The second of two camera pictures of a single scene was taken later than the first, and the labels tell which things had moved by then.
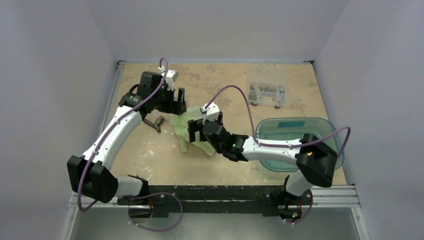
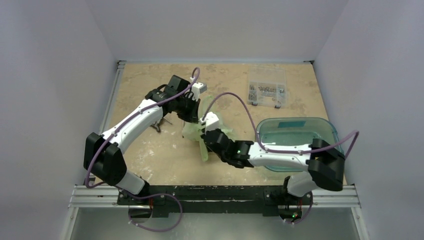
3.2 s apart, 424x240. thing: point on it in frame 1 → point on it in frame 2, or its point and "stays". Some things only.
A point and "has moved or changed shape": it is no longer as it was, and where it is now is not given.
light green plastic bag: x=179 y=123 has moved or changed shape
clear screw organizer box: x=267 y=86 stays
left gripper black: x=177 y=107 → x=192 y=116
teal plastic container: x=294 y=128 stays
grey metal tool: x=157 y=123 stays
